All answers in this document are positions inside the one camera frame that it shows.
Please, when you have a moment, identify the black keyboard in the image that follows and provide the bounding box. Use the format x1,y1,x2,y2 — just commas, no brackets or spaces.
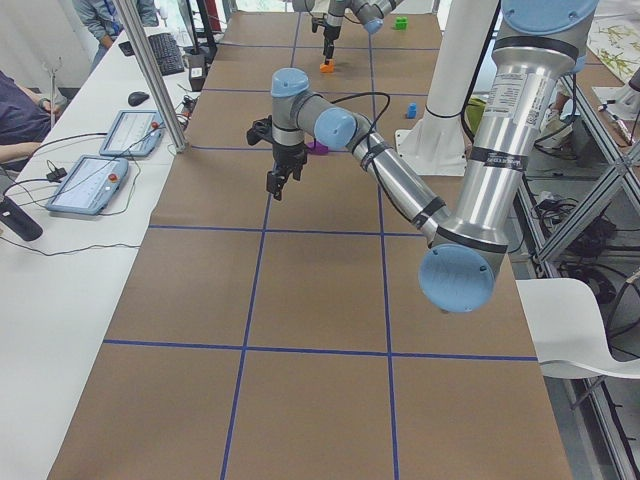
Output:
147,32,184,76

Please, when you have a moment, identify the purple trapezoid block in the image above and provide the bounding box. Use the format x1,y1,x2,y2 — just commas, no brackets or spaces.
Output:
306,141,329,156

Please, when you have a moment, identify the black remote handset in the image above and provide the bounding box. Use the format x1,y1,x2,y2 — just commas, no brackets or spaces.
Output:
1,197,43,242

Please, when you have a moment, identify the aluminium frame post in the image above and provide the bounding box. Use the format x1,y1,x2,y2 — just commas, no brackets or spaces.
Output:
114,0,187,153

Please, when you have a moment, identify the small blue toy block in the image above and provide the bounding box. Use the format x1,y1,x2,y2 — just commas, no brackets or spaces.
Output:
405,102,418,119

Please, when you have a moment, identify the white plastic chair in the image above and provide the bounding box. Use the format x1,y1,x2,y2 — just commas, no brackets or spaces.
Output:
516,278,639,380

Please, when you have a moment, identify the far blue teach pendant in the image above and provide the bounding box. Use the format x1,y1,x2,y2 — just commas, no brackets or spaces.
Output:
99,109,164,157

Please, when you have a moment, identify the brown paper table mat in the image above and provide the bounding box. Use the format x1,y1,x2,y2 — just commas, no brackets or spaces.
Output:
50,13,571,479

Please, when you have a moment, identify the near blue teach pendant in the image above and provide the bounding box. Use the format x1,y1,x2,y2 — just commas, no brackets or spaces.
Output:
45,155,129,216

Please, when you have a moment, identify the black computer mouse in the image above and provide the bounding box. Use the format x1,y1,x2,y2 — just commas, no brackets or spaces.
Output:
127,91,150,107

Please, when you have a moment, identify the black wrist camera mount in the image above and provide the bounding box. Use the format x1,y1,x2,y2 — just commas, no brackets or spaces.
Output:
246,115,274,146

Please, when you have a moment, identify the seated person in dark shirt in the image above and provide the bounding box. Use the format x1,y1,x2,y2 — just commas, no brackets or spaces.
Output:
0,72,61,172

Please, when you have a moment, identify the orange trapezoid block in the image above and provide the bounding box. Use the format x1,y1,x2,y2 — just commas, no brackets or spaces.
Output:
320,59,335,73

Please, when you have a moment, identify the blue teach pendant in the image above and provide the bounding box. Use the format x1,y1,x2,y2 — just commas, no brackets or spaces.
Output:
45,155,129,216
99,109,164,157

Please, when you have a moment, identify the white camera mast with base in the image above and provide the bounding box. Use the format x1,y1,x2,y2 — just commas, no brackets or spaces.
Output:
397,0,500,176

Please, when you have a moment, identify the standing person in grey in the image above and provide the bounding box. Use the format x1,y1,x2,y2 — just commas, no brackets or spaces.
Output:
72,0,159,70

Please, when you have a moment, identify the green toy block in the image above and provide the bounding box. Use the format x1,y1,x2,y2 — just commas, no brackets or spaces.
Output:
394,16,408,30

